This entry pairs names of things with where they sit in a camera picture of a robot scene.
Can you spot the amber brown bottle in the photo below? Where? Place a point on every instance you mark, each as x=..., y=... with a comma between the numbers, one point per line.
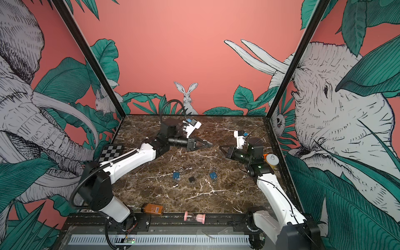
x=152, y=209

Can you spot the black white checkerboard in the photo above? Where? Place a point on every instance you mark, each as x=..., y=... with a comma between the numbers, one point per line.
x=110, y=152

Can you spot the left black frame post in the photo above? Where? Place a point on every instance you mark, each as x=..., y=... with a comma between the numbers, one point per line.
x=82, y=43

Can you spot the black mounting rail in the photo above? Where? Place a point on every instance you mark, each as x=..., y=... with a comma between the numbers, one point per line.
x=237, y=222

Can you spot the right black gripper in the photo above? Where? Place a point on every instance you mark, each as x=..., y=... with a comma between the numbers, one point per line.
x=233, y=153

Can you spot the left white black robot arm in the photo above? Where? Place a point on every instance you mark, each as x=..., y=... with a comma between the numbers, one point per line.
x=95, y=185

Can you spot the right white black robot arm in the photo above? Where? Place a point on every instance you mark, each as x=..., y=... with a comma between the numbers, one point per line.
x=289, y=229

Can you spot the white perforated strip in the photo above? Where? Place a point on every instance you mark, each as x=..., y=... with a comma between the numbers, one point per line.
x=159, y=239

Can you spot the blue padlock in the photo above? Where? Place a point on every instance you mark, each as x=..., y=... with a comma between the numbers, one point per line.
x=176, y=176
x=213, y=176

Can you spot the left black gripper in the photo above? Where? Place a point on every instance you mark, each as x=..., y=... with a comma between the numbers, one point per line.
x=192, y=145

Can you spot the right black frame post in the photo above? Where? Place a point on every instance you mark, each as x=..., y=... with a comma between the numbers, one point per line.
x=314, y=21

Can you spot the pink hourglass timer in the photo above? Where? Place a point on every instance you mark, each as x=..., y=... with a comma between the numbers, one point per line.
x=191, y=217

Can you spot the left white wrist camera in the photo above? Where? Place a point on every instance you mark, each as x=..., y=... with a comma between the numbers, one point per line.
x=190, y=125

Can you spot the black frame post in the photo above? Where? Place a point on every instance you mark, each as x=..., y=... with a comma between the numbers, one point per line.
x=82, y=43
x=314, y=21

